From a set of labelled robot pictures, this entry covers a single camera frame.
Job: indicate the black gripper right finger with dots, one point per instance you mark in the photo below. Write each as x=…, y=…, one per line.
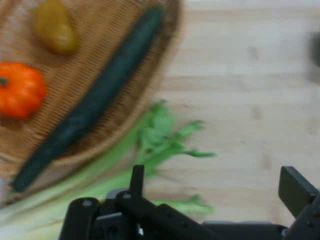
x=300, y=197

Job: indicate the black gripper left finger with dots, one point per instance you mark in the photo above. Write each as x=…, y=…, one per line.
x=150, y=217

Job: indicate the brown yellow potato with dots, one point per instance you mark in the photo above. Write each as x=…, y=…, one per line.
x=56, y=32

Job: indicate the green celery bunch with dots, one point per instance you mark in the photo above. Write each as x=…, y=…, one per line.
x=156, y=138

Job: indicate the long dark green cucumber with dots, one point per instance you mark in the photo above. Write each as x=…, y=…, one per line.
x=100, y=95

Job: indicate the green bell pepper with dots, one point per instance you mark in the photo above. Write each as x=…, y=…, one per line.
x=317, y=55

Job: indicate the small orange pumpkin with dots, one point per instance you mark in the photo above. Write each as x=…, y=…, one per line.
x=21, y=90

